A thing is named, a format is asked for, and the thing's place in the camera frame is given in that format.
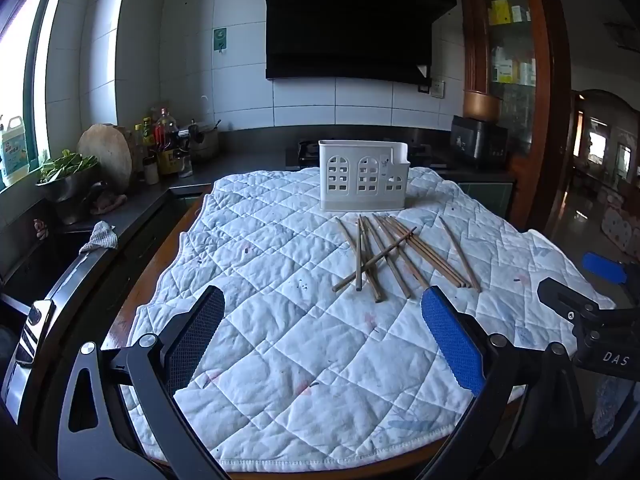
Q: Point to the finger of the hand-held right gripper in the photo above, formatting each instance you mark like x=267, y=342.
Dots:
x=605, y=267
x=565, y=297

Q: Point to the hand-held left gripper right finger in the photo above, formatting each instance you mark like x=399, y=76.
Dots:
x=452, y=345

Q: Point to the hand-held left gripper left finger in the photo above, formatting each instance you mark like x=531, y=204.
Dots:
x=195, y=340

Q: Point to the pile of wooden chopsticks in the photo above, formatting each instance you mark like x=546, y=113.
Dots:
x=359, y=255

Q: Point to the white plastic utensil holder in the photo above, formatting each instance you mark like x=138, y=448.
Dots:
x=350, y=195

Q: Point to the white dotted play fence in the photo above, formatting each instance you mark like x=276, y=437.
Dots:
x=617, y=230

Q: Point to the patterned white cloth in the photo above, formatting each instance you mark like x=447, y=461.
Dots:
x=607, y=405

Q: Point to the white quilted mat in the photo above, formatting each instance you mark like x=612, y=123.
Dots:
x=300, y=360

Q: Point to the white rag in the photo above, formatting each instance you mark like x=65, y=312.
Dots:
x=100, y=237

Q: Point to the pink rag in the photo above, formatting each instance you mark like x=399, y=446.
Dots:
x=110, y=202

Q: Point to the wooden glass-door cabinet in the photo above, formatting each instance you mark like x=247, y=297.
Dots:
x=545, y=110

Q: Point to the clear seasoning shaker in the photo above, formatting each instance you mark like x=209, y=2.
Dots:
x=186, y=166

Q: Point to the white seasoning shaker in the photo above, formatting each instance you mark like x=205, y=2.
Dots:
x=151, y=171

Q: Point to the black countertop appliance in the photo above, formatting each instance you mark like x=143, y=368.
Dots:
x=475, y=142

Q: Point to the dark kitchen counter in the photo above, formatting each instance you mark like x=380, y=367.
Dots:
x=250, y=160

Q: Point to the metal pressure cooker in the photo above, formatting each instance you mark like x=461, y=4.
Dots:
x=205, y=144

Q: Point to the large dark sauce bottle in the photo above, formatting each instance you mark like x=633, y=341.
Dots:
x=167, y=145

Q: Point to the metal bowl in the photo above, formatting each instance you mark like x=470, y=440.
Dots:
x=67, y=187

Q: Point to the copper pot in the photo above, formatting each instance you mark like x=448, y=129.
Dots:
x=482, y=106

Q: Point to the yellow-capped green bottle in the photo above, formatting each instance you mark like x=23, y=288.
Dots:
x=148, y=135
x=137, y=145

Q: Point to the round wooden cutting board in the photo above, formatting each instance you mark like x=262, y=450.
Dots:
x=105, y=152

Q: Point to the black gas stove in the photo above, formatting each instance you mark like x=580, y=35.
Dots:
x=300, y=157

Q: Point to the leafy green vegetables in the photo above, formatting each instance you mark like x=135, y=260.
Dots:
x=65, y=165

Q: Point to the white detergent jug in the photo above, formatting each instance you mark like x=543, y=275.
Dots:
x=12, y=152

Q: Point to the window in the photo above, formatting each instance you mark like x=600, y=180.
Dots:
x=20, y=60

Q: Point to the black range hood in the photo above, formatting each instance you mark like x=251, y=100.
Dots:
x=350, y=25

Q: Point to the wall socket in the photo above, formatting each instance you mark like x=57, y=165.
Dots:
x=437, y=89

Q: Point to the green wall hook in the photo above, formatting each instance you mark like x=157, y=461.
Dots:
x=220, y=39

